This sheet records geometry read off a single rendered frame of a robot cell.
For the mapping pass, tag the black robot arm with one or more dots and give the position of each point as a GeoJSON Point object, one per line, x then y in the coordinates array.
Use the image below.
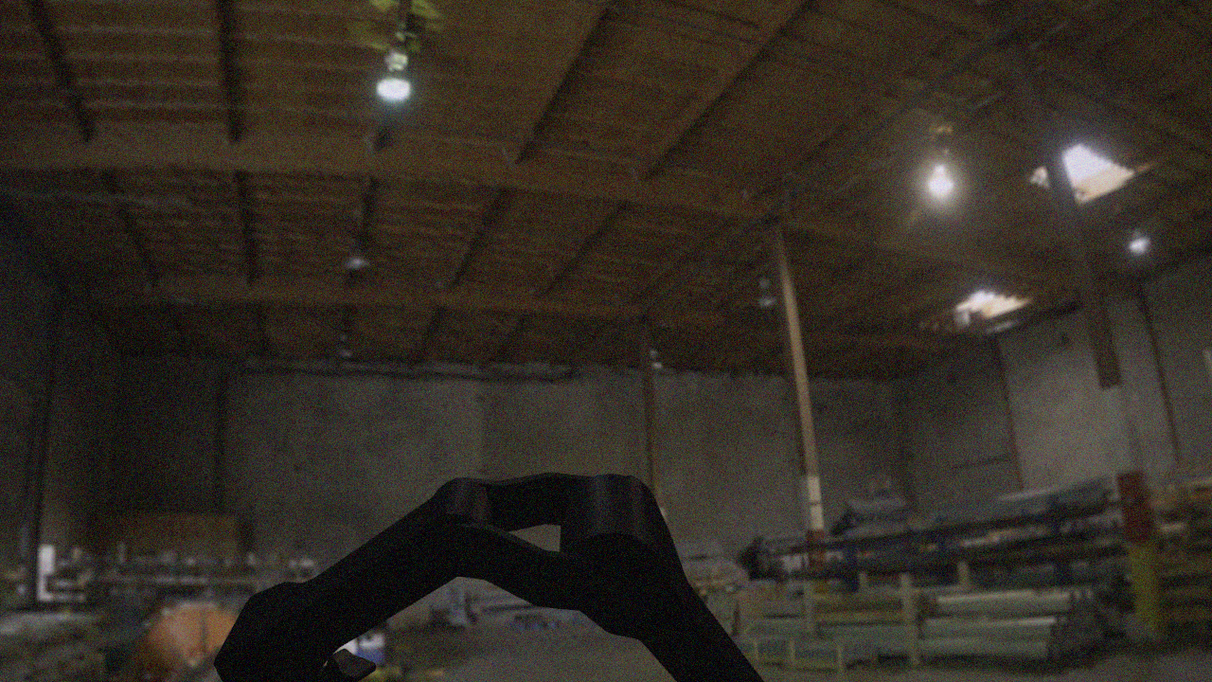
{"type": "Point", "coordinates": [617, 565]}

